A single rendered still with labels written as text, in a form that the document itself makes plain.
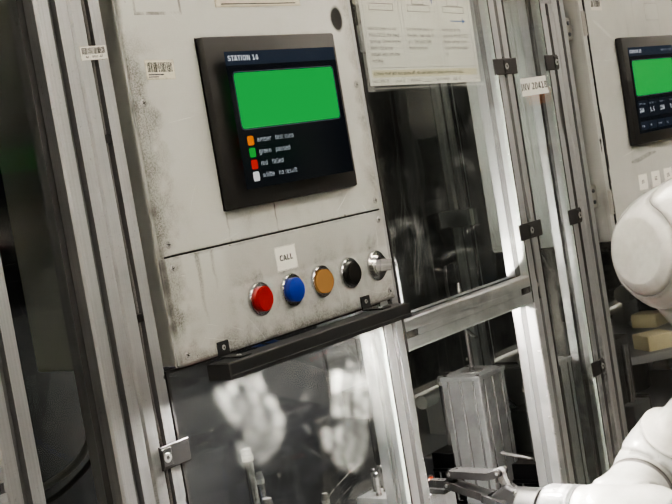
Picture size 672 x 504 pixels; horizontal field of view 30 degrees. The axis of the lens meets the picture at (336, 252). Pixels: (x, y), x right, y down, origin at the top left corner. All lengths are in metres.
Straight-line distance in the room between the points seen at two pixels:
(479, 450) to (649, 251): 0.99
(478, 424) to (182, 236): 0.96
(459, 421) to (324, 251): 0.74
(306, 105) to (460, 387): 0.82
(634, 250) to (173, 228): 0.50
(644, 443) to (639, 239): 0.62
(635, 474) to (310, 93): 0.72
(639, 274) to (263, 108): 0.48
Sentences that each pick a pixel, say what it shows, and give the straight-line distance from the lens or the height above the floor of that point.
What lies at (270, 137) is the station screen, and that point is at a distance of 1.50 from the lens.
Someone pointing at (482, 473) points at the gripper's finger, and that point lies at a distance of 1.94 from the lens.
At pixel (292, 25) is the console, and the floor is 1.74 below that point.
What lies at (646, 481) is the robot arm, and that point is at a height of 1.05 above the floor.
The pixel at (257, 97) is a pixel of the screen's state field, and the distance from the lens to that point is 1.49.
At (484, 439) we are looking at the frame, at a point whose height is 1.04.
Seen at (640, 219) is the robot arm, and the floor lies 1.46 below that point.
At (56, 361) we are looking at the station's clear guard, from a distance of 1.31.
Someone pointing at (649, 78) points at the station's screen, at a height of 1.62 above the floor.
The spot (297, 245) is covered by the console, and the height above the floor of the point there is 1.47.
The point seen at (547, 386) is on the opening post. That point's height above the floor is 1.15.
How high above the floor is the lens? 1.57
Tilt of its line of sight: 4 degrees down
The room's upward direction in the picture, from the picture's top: 9 degrees counter-clockwise
